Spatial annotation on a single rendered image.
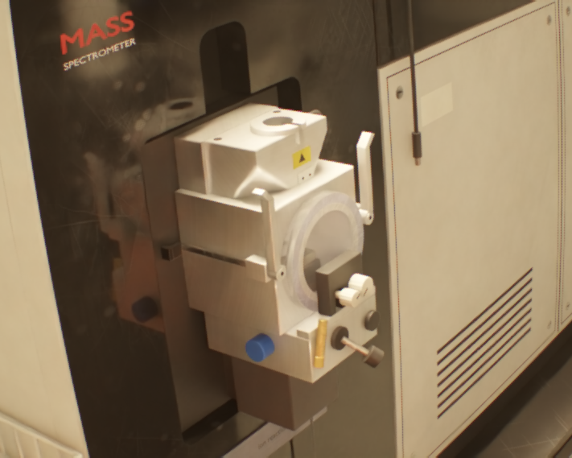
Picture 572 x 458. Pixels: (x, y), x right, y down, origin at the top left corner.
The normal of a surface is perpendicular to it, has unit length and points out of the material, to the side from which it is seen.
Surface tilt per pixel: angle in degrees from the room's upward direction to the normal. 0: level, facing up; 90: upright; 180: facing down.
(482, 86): 90
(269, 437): 90
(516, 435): 0
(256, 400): 90
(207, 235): 90
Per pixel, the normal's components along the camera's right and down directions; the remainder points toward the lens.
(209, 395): 0.79, 0.18
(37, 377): -0.61, 0.37
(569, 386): -0.08, -0.91
